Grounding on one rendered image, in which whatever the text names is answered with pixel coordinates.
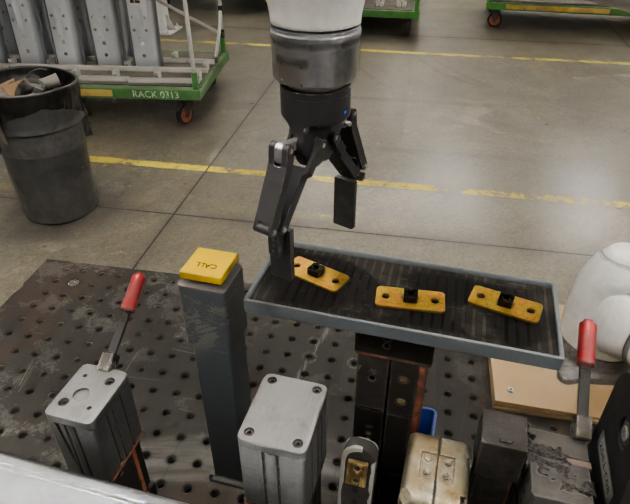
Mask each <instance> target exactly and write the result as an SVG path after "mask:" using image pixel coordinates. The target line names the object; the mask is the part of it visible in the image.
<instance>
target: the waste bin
mask: <svg viewBox="0 0 630 504"><path fill-rule="evenodd" d="M90 135H93V133H92V129H91V125H90V120H89V116H88V112H87V110H86V109H85V107H84V104H83V102H82V98H81V90H80V80H79V78H78V76H77V75H76V74H75V73H73V72H71V71H69V70H66V69H62V68H57V67H51V66H41V65H23V66H13V67H8V68H3V69H0V154H2V157H3V159H4V164H5V167H6V169H7V172H8V174H9V177H10V179H11V182H12V184H13V186H14V189H15V191H16V194H17V196H18V199H19V201H20V204H21V206H22V209H23V211H24V214H25V216H26V217H27V218H28V219H29V220H31V221H33V222H35V223H39V224H46V225H55V224H63V223H68V222H71V221H75V220H77V219H80V218H82V217H84V216H85V215H87V214H89V213H90V212H91V211H92V210H93V209H94V208H95V207H96V205H97V201H98V198H97V193H96V188H95V183H94V177H93V172H92V167H91V163H90V157H89V152H88V147H87V142H86V136H90Z"/></svg>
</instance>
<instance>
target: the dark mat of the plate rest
mask: <svg viewBox="0 0 630 504"><path fill-rule="evenodd" d="M298 256H300V257H303V258H306V259H308V260H311V261H313V262H316V263H318V264H321V265H323V266H326V267H328V268H331V269H333V270H336V271H338V272H341V273H343V274H346V275H348V276H349V281H348V282H347V283H346V284H345V285H344V286H343V287H342V288H341V289H340V290H339V291H338V292H335V293H332V292H330V291H327V290H325V289H323V288H320V287H318V286H316V285H313V284H311V283H308V282H306V281H304V280H301V279H299V278H297V277H295V278H294V279H293V280H292V281H291V282H290V281H288V280H285V279H283V278H281V277H279V276H276V275H274V274H272V273H271V264H270V265H269V267H268V269H267V270H266V272H265V274H264V276H263V278H262V279H261V281H260V283H259V284H258V286H257V288H256V290H255V291H254V293H253V295H252V297H251V298H250V299H252V300H257V301H263V302H268V303H274V304H279V305H285V306H290V307H295V308H301V309H306V310H312V311H317V312H323V313H328V314H334V315H339V316H344V317H350V318H355V319H361V320H366V321H372V322H377V323H382V324H388V325H393V326H399V327H404V328H410V329H415V330H421V331H426V332H431V333H437V334H442V335H448V336H453V337H459V338H464V339H469V340H475V341H480V342H486V343H491V344H497V345H502V346H507V347H513V348H518V349H524V350H529V351H535V352H540V353H546V354H551V355H556V356H558V350H557V339H556V330H555V318H554V308H553V297H552V288H547V287H541V286H535V285H529V284H522V283H516V282H510V281H504V280H498V279H491V278H485V277H479V276H472V275H466V274H459V273H453V272H447V271H441V270H434V269H428V268H422V267H416V266H410V265H403V264H397V263H391V262H384V261H378V260H372V259H366V258H359V257H353V256H347V255H341V254H335V253H329V252H322V251H316V250H310V249H303V248H297V247H294V258H296V257H298ZM378 286H387V287H397V288H412V289H418V290H426V291H436V292H442V293H444V294H445V312H444V313H442V314H440V313H430V312H421V311H412V310H402V309H393V308H383V307H377V306H376V305H375V298H376V290H377V287H378ZM474 286H482V287H485V288H489V289H492V290H496V291H499V292H505V293H509V294H512V295H515V296H516V297H520V298H523V299H526V300H530V301H533V302H537V303H540V304H542V305H543V310H542V313H541V316H540V320H539V323H537V324H532V323H529V322H526V321H522V320H519V319H516V318H512V317H509V316H506V315H503V314H499V313H496V312H493V311H490V310H486V309H483V308H480V307H476V306H473V305H470V304H469V303H468V298H469V296H470V294H471V292H472V290H473V288H474Z"/></svg>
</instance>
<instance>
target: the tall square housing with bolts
mask: <svg viewBox="0 0 630 504"><path fill-rule="evenodd" d="M327 395H328V390H327V388H326V387H325V386H324V385H322V384H318V383H313V382H309V381H304V380H299V379H295V378H290V377H285V376H281V375H276V374H268V375H266V376H265V377H264V378H263V380H262V382H261V384H260V387H259V389H258V391H257V393H256V395H255V397H254V399H253V402H252V404H251V406H250V408H249V410H248V412H247V414H246V416H245V419H244V421H243V423H242V425H241V427H240V429H239V431H238V435H237V437H238V445H239V453H240V461H241V469H242V477H243V485H244V493H245V496H244V499H243V500H244V503H247V504H321V471H322V468H323V464H324V461H325V458H326V454H327V449H326V431H327Z"/></svg>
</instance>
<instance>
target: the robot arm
mask: <svg viewBox="0 0 630 504"><path fill-rule="evenodd" d="M265 1H266V2H267V5H268V10H269V16H270V36H271V50H272V73H273V76H274V78H275V79H276V80H277V81H278V82H280V107H281V115H282V116H283V118H284V119H285V120H286V122H287V123H288V125H289V133H288V137H287V140H286V141H283V142H278V141H275V140H272V141H271V142H270V144H269V154H268V166H267V170H266V174H265V178H264V183H263V187H262V191H261V195H260V199H259V203H258V207H257V212H256V216H255V220H254V224H253V230H254V231H257V232H259V233H262V234H264V235H267V236H268V244H269V245H268V247H269V253H270V263H271V273H272V274H274V275H276V276H279V277H281V278H283V279H285V280H288V281H290V282H291V281H292V280H293V279H294V278H295V270H294V269H295V268H294V229H293V228H290V227H289V224H290V222H291V219H292V216H293V214H294V211H295V209H296V206H297V204H298V201H299V199H300V196H301V194H302V191H303V188H304V186H305V183H306V181H307V179H308V178H310V177H312V176H313V174H314V171H315V169H316V167H317V166H319V165H320V164H321V163H322V162H323V161H326V160H328V159H329V161H330V162H331V163H332V165H333V166H334V167H335V169H336V170H337V171H338V173H339V174H340V175H342V176H340V175H336V176H335V177H334V216H333V222H334V223H335V224H338V225H340V226H343V227H346V228H349V229H353V228H354V227H355V216H356V195H357V181H356V180H358V181H363V180H364V178H365V173H364V172H361V171H360V170H361V169H362V170H365V169H366V167H367V160H366V156H365V152H364V149H363V145H362V141H361V138H360V134H359V130H358V127H357V110H356V109H355V108H352V107H351V82H353V81H354V80H355V79H356V78H357V77H358V74H359V54H360V36H361V31H362V28H361V19H362V11H363V7H364V2H365V0H265ZM583 1H589V2H594V3H598V4H602V5H606V6H610V7H613V8H616V9H620V10H623V11H626V12H629V13H630V0H583ZM296 160H297V161H298V163H300V164H301V165H305V166H306V167H300V166H297V165H294V164H293V163H294V161H296ZM280 220H281V222H280ZM584 319H591V320H593V322H594V323H596V324H597V335H596V353H595V367H594V368H591V379H590V384H599V385H615V383H616V381H617V379H618V378H619V377H620V375H622V374H623V373H626V372H629V373H630V243H626V242H621V243H614V244H611V245H609V246H608V247H606V248H604V249H603V250H601V251H599V252H597V253H596V254H594V255H593V256H592V257H591V258H590V259H589V260H588V262H587V263H586V264H585V265H584V266H583V268H582V269H581V271H580V272H579V274H578V275H577V277H576V279H575V281H574V283H573V286H572V288H571V290H570V293H569V295H568V298H567V301H566V303H565V307H564V310H563V314H562V318H561V330H562V339H563V348H564V357H565V358H564V361H563V364H562V367H561V370H560V371H557V378H558V380H559V381H560V382H561V383H563V384H566V385H572V384H577V383H579V366H577V365H576V360H577V346H578V330H579V323H580V322H581V321H583V320H584Z"/></svg>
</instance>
